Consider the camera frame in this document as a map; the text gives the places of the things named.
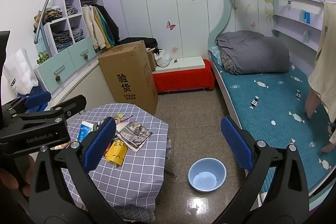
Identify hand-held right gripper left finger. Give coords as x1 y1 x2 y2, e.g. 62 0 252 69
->
28 117 124 224

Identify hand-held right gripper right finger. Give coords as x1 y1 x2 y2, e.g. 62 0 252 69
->
214 116 311 224

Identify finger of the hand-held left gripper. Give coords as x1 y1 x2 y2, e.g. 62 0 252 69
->
0 91 51 119
10 94 87 135

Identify white yellow carton box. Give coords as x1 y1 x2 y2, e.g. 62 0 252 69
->
77 121 99 143

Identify newspaper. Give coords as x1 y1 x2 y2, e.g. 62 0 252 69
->
115 121 153 153

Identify blue plastic basin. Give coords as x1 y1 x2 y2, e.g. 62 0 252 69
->
188 157 227 193

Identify person's left hand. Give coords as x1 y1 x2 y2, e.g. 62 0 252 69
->
0 154 36 197

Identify blue bag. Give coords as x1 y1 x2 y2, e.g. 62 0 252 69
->
17 85 50 113

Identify yellow plastic bag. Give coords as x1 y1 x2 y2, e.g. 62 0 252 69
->
105 140 129 167

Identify curved beige low cabinet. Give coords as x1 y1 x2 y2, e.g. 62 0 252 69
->
51 56 116 119

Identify white shopping bag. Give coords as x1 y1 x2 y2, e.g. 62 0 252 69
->
3 48 39 95

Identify green plush leaves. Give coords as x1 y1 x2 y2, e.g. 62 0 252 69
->
110 112 134 123

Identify small green plant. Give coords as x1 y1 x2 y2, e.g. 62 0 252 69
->
37 52 50 65

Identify table with grey checkered cloth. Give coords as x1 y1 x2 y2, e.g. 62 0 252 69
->
60 103 174 224

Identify stepped shelf cabinet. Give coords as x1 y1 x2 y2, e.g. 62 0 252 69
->
33 0 117 98

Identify teal printed mattress pad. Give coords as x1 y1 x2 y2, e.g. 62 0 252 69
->
219 61 336 194

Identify dark folded clothes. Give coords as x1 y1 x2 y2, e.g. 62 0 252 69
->
51 30 72 45

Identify large cardboard box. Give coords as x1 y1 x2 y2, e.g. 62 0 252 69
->
98 40 159 115

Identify blue folded jeans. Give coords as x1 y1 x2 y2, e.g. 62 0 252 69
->
72 28 84 43

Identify cream hanging jacket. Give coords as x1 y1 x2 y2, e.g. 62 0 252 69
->
81 5 103 51

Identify red bench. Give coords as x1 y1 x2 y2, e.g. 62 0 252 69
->
152 60 215 94

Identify yellow hanging garment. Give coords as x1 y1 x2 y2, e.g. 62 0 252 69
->
94 7 106 48

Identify green hanging garment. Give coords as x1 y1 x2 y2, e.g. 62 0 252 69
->
101 11 114 44

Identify tan clothes pile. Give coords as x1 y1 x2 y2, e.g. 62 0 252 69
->
33 5 63 33

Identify grey duvet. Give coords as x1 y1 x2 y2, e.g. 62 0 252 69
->
215 30 290 75

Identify black hanging coat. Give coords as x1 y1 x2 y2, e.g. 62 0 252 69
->
94 4 121 45

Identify blue checkered pillow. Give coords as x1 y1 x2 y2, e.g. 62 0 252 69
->
209 46 223 65

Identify small cardboard box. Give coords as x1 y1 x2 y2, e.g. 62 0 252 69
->
147 48 158 72

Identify white board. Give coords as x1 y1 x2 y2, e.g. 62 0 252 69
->
154 56 206 73

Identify black clothes heap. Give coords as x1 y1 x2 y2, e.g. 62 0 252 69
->
118 36 159 54

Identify white plastic bag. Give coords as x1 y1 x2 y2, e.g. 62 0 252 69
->
154 49 172 68

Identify cream hanging shirt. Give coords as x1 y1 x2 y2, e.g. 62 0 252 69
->
308 1 336 122

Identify white panelled wardrobe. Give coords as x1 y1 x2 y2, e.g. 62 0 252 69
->
115 0 223 62

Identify lilac wall shelf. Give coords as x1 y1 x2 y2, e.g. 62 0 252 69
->
273 0 326 43

